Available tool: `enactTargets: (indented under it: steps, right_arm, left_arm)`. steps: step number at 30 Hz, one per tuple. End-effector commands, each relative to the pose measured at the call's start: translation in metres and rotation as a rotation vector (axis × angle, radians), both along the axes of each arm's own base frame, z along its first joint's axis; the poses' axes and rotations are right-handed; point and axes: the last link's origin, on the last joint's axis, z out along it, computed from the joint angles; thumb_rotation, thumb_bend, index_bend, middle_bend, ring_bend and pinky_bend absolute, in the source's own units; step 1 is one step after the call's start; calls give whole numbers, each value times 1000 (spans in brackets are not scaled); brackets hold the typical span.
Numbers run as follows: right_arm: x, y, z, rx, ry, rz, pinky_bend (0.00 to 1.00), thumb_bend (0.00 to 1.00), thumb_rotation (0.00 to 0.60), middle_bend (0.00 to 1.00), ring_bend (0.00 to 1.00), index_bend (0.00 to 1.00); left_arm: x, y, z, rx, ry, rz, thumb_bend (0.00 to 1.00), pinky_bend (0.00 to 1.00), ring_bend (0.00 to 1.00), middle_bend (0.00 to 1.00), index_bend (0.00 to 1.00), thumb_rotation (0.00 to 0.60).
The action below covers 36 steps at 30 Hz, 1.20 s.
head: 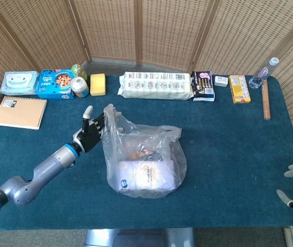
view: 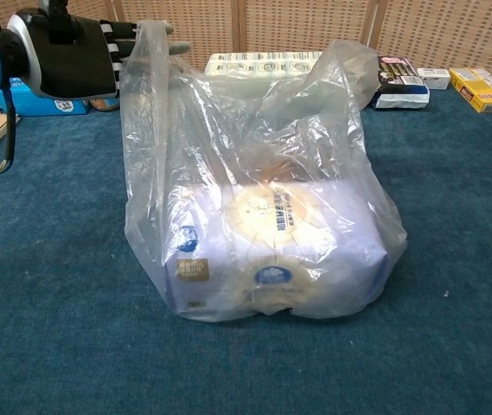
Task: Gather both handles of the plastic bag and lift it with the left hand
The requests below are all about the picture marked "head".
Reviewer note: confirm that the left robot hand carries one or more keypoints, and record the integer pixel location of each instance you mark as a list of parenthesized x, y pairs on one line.
[(89, 136)]

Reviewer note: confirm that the clear plastic shopping bag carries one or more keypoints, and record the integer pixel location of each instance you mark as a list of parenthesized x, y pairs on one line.
[(115, 144)]

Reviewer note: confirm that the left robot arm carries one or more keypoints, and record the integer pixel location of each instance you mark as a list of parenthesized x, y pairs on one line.
[(45, 167)]

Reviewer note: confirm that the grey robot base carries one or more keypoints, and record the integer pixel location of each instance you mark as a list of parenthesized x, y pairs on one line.
[(136, 238)]

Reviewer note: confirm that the glass jar white lid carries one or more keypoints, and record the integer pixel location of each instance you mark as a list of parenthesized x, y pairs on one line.
[(79, 87)]

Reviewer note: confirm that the yellow sponge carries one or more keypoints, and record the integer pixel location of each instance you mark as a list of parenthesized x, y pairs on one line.
[(97, 85)]

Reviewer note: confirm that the blue cookie box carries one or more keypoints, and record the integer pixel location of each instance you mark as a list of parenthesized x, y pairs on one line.
[(53, 85)]

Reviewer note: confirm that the green plastic bottle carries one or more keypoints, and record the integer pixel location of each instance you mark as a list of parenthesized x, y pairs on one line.
[(79, 70)]

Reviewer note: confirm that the white tissue pack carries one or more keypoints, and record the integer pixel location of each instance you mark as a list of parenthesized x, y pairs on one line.
[(156, 86), (146, 177)]

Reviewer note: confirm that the brown spiral notebook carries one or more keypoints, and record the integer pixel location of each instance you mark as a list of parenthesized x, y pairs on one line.
[(20, 113)]

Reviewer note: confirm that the wooden stick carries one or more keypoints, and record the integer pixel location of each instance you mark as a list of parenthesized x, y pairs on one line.
[(266, 103)]

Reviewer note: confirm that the blue carpet table cover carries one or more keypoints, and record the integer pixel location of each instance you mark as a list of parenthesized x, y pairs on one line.
[(226, 154)]

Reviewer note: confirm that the light blue wet wipes pack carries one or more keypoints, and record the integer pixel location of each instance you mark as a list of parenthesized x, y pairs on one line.
[(17, 82)]

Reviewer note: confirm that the yellow box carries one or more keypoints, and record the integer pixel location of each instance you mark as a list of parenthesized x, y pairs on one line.
[(239, 90)]

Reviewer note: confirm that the clear water bottle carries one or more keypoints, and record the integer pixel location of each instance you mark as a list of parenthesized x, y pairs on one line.
[(262, 73)]

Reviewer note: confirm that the wicker folding screen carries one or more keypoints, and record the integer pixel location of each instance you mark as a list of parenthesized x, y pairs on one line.
[(110, 31)]

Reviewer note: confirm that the small white box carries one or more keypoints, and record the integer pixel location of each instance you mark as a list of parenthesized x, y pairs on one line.
[(221, 81)]

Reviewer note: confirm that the black pink packet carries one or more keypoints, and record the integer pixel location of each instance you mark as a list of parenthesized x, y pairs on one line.
[(203, 86)]

